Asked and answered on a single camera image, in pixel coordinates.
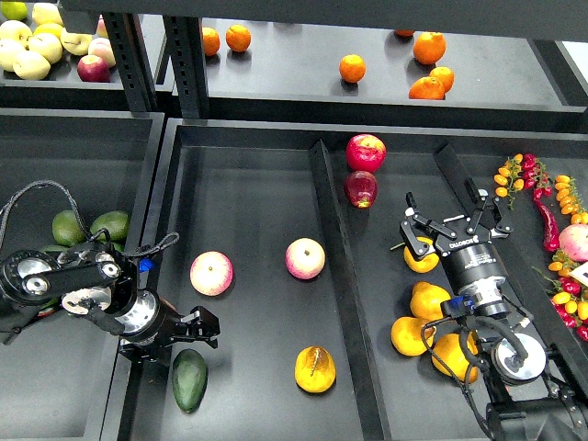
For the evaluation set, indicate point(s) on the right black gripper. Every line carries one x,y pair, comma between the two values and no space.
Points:
464,244

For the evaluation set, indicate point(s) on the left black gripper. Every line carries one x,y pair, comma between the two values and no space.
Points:
150,324

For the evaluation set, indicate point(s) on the dark green avocado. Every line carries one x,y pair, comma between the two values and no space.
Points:
189,379

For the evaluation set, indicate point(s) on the yellow pear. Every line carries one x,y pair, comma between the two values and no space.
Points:
427,264
426,300
448,349
315,370
405,335

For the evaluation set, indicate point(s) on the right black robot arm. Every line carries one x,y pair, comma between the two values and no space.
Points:
526,401

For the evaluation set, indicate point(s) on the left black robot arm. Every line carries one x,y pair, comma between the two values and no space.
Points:
94,281

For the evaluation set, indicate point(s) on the yellow pear top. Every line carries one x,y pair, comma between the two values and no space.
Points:
427,264

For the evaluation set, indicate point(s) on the yellow pear bottom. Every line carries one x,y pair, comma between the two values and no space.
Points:
448,349

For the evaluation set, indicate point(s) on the green avocado top right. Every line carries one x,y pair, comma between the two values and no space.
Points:
116,222

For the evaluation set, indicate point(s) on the green avocado top left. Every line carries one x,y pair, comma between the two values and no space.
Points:
66,230

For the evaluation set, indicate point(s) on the cherry tomato vine left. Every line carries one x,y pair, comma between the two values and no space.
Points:
508,179

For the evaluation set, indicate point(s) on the pink apple left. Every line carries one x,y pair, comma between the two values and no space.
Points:
211,273

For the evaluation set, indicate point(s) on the dark red apple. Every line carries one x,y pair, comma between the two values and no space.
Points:
361,189

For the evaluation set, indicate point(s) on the red chili pepper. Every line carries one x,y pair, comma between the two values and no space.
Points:
551,230

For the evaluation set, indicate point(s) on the bright red apple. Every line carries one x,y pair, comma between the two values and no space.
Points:
365,152

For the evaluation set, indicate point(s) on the orange cherry tomato vine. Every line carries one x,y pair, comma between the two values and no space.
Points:
570,199

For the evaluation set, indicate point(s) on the pink apple at right edge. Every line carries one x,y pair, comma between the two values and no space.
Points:
573,242

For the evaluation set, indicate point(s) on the black left tray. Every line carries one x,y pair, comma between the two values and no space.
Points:
62,377

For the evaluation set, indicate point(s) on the black tray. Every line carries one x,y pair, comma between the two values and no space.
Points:
62,377
250,189

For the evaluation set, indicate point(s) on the orange on shelf front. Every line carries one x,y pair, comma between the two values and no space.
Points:
427,88

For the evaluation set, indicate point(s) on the orange on shelf right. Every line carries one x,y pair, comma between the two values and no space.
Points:
444,75

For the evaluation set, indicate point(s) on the black middle tray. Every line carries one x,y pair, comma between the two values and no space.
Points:
250,189

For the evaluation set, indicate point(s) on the large orange on shelf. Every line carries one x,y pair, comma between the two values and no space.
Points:
429,47

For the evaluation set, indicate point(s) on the orange on shelf centre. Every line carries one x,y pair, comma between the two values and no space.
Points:
352,68

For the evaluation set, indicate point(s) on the red apple on shelf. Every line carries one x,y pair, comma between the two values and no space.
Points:
93,69

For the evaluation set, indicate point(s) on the orange on shelf left edge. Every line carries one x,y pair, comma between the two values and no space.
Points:
211,41

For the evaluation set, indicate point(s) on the pale yellow apple front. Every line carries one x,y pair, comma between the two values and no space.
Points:
30,65

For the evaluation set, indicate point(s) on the black shelf post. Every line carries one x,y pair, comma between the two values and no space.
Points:
185,45

